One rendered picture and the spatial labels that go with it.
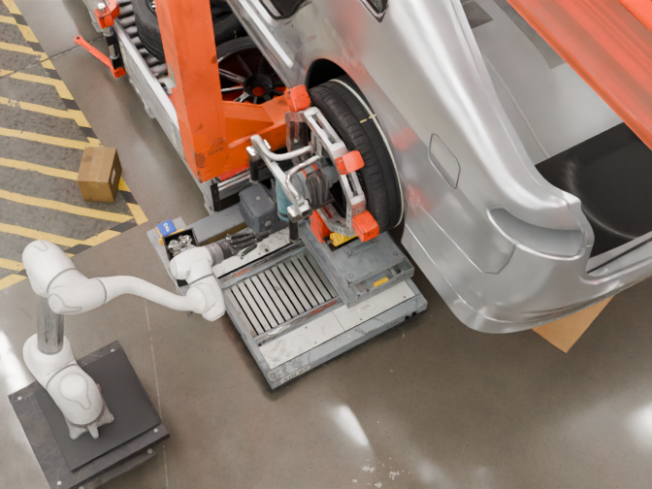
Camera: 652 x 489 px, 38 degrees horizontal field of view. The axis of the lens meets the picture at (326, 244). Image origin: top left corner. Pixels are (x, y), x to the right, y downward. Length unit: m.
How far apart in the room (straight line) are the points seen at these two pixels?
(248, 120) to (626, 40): 2.92
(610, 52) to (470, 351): 3.19
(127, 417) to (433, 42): 1.95
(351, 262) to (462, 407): 0.83
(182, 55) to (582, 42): 2.48
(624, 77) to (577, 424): 3.17
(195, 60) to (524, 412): 2.09
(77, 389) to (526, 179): 1.88
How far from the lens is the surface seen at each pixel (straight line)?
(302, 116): 3.70
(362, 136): 3.57
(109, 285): 3.38
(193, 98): 3.83
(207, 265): 3.66
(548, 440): 4.30
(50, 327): 3.65
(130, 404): 3.97
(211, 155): 4.13
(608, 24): 1.37
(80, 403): 3.76
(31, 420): 4.07
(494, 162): 2.91
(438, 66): 3.05
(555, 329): 4.54
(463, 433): 4.24
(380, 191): 3.60
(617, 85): 1.29
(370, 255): 4.35
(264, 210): 4.28
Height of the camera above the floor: 3.91
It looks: 57 degrees down
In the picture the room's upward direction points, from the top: 1 degrees clockwise
